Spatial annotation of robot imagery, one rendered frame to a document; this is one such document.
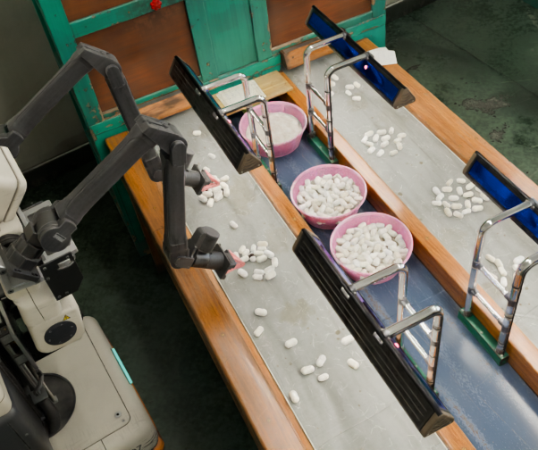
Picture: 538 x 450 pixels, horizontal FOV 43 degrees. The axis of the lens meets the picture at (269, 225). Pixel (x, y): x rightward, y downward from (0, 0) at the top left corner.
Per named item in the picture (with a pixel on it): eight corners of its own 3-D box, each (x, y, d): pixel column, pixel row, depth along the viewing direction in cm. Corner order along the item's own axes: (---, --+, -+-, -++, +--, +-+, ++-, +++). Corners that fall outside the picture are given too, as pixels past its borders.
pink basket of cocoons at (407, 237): (357, 305, 217) (357, 287, 210) (316, 250, 234) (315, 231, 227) (427, 270, 223) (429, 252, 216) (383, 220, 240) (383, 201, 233)
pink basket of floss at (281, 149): (295, 169, 263) (292, 150, 256) (231, 156, 271) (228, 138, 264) (317, 125, 278) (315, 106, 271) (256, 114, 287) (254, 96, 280)
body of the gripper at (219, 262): (222, 243, 213) (202, 239, 208) (235, 264, 206) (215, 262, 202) (212, 258, 216) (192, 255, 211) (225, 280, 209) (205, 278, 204)
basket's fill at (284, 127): (262, 166, 265) (260, 154, 260) (238, 134, 279) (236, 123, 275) (313, 145, 270) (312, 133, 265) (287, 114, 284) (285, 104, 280)
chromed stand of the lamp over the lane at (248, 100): (237, 212, 251) (216, 116, 218) (215, 179, 264) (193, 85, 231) (282, 192, 255) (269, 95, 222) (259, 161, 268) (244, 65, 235)
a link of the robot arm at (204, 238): (163, 249, 203) (172, 266, 197) (179, 217, 199) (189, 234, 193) (197, 254, 210) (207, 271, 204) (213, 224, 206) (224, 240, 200)
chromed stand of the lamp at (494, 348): (499, 366, 198) (525, 271, 165) (457, 317, 210) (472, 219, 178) (551, 338, 202) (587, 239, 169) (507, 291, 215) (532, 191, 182)
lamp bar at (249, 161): (239, 176, 210) (236, 158, 205) (169, 75, 250) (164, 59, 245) (263, 166, 212) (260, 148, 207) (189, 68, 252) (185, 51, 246)
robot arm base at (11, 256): (-5, 246, 178) (9, 276, 171) (12, 222, 176) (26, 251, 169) (24, 254, 185) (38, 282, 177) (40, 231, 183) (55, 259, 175)
